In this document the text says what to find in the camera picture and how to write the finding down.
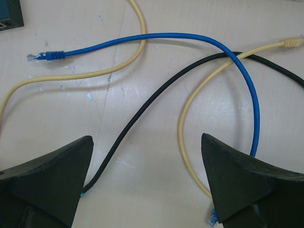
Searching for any yellow ethernet cable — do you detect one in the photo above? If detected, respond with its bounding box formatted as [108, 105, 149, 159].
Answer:
[0, 0, 147, 133]
[178, 36, 304, 199]

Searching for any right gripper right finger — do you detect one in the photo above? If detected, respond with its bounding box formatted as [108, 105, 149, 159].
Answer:
[201, 133, 304, 228]

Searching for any blue ethernet cable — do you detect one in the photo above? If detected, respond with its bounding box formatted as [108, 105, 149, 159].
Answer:
[26, 32, 261, 226]

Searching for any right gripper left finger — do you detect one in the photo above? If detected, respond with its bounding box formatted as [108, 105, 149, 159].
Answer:
[0, 135, 94, 228]

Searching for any large rack network switch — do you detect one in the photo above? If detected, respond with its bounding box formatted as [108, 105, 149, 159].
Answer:
[0, 0, 24, 31]

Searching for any black cable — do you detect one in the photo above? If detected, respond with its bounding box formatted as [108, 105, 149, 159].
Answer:
[80, 51, 304, 198]

